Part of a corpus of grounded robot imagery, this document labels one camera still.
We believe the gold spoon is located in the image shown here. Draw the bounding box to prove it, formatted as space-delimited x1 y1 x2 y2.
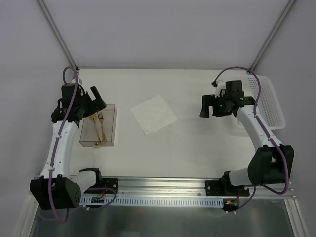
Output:
89 114 101 148

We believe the gold fork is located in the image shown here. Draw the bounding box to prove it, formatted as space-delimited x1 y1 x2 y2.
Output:
97 111 107 141

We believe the white paper napkin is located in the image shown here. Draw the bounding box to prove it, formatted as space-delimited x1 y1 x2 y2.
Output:
131 95 177 135

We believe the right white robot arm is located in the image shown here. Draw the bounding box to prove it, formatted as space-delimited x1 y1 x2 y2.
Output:
200 95 294 196

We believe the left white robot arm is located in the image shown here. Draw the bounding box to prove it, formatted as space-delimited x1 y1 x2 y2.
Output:
30 83 107 210

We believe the clear plastic utensil tray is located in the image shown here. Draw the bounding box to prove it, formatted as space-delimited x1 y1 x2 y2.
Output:
79 104 117 147

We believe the white perforated plastic basket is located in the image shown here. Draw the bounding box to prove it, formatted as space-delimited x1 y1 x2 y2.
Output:
241 75 286 130

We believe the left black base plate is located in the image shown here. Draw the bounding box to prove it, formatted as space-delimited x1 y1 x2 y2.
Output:
102 177 119 193

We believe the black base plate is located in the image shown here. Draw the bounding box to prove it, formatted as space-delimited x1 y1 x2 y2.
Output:
102 177 119 193
205 180 250 197

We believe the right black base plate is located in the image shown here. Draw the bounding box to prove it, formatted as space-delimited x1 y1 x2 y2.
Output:
205 180 250 197

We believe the aluminium mounting rail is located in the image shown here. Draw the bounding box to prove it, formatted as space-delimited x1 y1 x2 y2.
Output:
32 175 296 199

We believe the white slotted cable duct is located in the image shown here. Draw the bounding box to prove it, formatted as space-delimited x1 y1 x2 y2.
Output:
79 195 224 208

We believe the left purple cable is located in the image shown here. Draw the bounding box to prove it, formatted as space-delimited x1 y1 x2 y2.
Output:
48 66 117 224

